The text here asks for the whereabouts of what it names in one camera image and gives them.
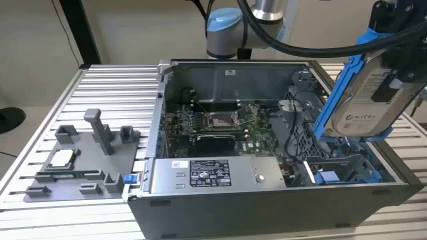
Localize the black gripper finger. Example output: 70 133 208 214
370 71 401 103

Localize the hard disk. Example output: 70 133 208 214
313 26 416 144

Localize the black RAM slot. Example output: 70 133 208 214
192 104 241 112
192 99 241 106

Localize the perforated metal drive cage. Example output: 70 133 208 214
269 72 334 161

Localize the green motherboard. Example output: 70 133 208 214
164 102 288 161

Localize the metal socket cover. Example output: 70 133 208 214
232 103 260 126

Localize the CPU socket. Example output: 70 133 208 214
208 112 240 128

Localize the green installed RAM stick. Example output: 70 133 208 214
192 127 248 134

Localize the dark grey PC case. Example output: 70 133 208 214
121 58 425 240

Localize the silver power supply unit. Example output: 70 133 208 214
148 156 288 196

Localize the grey parts rack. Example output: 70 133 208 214
22 108 142 203

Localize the silver CPU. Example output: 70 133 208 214
45 149 76 168

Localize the black round floor object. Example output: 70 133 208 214
0 106 26 135

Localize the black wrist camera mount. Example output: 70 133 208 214
366 0 424 35

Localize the thin wire locking lever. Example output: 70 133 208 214
194 99 214 115

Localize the black upright frame post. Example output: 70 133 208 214
58 0 102 65

